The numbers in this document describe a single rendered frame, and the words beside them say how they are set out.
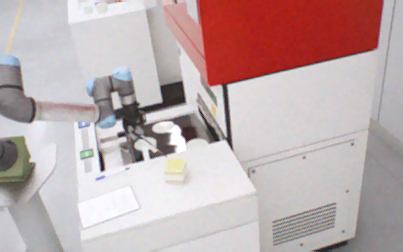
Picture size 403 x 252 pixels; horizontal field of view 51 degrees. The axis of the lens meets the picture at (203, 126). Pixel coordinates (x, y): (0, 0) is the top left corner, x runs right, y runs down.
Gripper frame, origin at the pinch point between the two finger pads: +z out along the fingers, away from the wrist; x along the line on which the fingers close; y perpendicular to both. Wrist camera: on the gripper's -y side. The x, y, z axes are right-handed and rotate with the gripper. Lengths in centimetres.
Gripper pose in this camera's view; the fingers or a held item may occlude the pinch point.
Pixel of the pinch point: (134, 137)
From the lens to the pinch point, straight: 198.8
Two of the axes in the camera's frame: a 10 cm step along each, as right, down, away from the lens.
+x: 6.2, -4.8, 6.2
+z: 1.1, 8.3, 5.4
